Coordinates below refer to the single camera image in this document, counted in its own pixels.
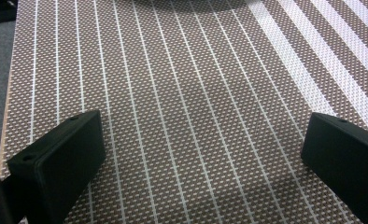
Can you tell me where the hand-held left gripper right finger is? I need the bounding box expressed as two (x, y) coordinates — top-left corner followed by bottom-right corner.
(300, 112), (368, 224)

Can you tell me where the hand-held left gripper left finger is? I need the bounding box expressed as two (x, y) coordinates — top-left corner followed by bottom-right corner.
(7, 109), (106, 224)

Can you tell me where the brown striped woven mat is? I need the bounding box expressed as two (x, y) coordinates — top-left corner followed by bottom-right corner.
(0, 0), (368, 224)

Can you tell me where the dark object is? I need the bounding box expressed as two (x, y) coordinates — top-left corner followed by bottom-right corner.
(0, 0), (19, 32)

